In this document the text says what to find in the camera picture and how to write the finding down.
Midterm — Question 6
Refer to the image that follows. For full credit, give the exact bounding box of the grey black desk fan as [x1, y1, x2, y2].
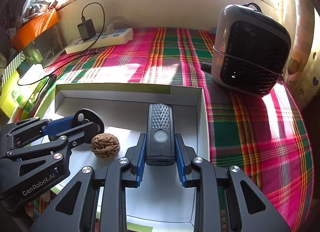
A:
[211, 3, 291, 97]

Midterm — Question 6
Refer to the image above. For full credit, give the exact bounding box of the orange plastic basket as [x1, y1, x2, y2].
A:
[10, 9, 59, 52]

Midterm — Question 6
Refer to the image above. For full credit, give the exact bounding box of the heart pattern curtain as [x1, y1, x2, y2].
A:
[278, 0, 319, 109]

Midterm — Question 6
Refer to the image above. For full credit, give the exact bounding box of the brown walnut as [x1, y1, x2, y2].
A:
[91, 133, 120, 160]

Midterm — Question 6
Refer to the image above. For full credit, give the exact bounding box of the yellow green box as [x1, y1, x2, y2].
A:
[1, 70, 37, 118]

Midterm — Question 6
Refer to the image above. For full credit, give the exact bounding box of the black charger cable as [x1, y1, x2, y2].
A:
[17, 2, 106, 86]

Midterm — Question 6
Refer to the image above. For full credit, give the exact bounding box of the black charger adapter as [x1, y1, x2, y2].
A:
[78, 16, 96, 40]

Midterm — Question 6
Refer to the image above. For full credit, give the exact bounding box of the tissue pack green white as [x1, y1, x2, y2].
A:
[17, 64, 46, 86]

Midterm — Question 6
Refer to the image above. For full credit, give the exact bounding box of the black round disc holder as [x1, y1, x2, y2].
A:
[71, 108, 105, 144]

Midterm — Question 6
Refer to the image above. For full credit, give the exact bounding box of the plaid pink green cloth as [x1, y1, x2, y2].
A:
[15, 27, 315, 232]

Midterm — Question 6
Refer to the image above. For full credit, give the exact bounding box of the black small flashlight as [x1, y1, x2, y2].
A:
[145, 103, 176, 166]

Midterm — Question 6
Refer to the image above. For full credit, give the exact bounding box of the white power strip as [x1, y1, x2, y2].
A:
[65, 28, 133, 54]

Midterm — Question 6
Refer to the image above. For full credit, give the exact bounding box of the white cardboard box tray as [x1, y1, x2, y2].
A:
[31, 86, 220, 231]

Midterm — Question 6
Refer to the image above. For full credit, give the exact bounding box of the black smartphone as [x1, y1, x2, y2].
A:
[23, 74, 57, 118]

